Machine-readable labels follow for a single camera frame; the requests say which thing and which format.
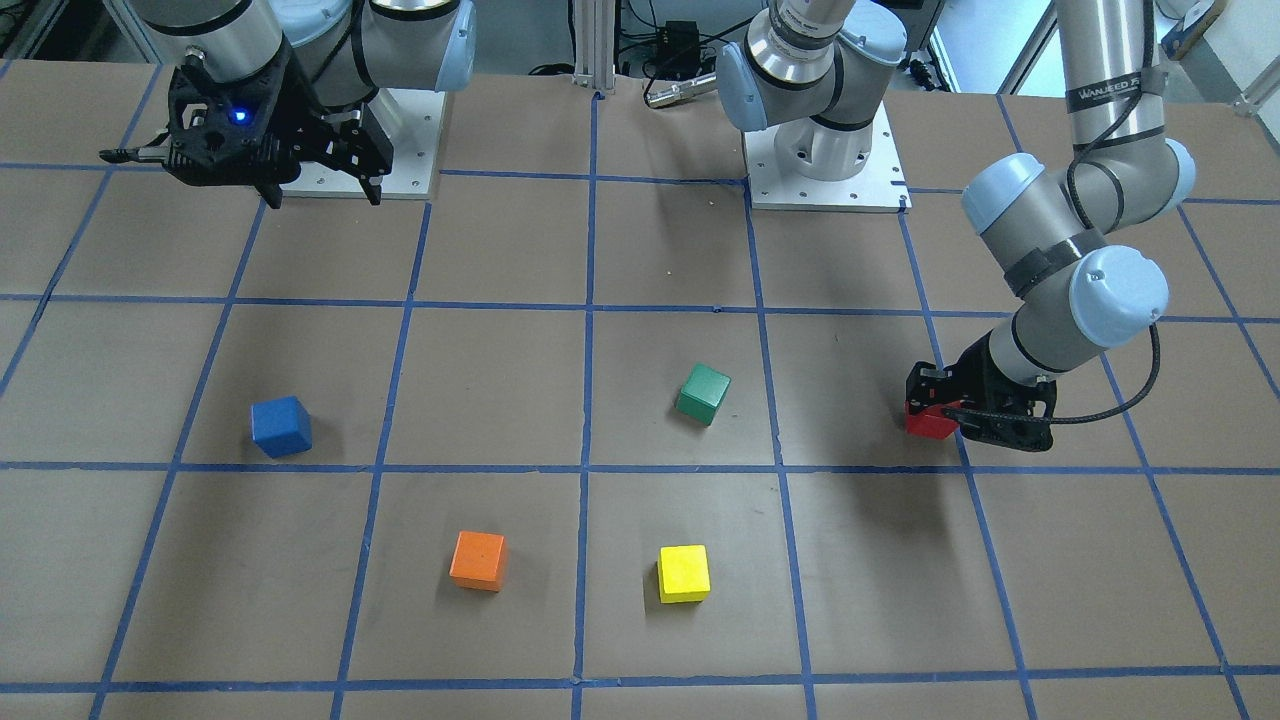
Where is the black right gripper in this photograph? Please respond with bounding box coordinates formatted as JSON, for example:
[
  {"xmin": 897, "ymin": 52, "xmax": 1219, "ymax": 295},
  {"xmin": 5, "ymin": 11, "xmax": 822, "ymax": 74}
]
[{"xmin": 99, "ymin": 40, "xmax": 393, "ymax": 209}]

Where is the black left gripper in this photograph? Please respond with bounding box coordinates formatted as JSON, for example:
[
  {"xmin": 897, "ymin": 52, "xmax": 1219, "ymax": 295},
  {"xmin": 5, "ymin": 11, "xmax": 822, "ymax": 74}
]
[{"xmin": 905, "ymin": 336, "xmax": 1056, "ymax": 452}]

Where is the red wooden block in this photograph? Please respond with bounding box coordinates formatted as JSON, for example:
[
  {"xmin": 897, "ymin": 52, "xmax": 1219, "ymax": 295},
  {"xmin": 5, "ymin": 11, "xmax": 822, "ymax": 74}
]
[{"xmin": 904, "ymin": 401, "xmax": 963, "ymax": 439}]

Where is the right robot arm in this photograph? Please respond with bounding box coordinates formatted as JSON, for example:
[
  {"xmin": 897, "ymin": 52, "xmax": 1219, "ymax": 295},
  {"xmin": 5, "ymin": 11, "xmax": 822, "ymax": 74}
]
[{"xmin": 100, "ymin": 1, "xmax": 477, "ymax": 209}]

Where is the green wooden block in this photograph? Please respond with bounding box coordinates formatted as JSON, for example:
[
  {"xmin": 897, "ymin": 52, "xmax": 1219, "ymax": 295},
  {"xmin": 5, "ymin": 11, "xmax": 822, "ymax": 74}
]
[{"xmin": 675, "ymin": 363, "xmax": 732, "ymax": 427}]

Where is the blue wooden block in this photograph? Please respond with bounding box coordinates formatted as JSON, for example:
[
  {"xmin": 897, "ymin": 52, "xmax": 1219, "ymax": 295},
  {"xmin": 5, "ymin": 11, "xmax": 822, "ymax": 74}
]
[{"xmin": 250, "ymin": 396, "xmax": 314, "ymax": 457}]

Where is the yellow wooden block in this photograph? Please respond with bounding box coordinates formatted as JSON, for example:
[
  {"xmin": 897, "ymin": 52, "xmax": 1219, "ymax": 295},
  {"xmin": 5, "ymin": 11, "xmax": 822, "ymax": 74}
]
[{"xmin": 655, "ymin": 544, "xmax": 710, "ymax": 603}]

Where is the orange wooden block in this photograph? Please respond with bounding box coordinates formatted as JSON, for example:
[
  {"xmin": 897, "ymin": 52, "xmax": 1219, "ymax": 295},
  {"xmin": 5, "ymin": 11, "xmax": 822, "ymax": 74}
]
[{"xmin": 448, "ymin": 530, "xmax": 508, "ymax": 593}]

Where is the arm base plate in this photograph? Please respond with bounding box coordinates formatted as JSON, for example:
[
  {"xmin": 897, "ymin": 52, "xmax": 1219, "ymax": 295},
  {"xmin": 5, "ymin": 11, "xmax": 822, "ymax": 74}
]
[
  {"xmin": 285, "ymin": 88, "xmax": 445, "ymax": 201},
  {"xmin": 742, "ymin": 104, "xmax": 913, "ymax": 213}
]

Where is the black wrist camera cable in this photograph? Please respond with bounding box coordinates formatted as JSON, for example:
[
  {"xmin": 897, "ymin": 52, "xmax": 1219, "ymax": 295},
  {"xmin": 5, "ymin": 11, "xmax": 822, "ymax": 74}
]
[{"xmin": 1041, "ymin": 90, "xmax": 1164, "ymax": 427}]

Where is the aluminium frame post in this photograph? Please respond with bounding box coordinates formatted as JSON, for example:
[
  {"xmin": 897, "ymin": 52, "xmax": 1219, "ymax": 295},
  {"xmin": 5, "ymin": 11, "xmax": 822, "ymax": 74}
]
[{"xmin": 570, "ymin": 0, "xmax": 618, "ymax": 99}]

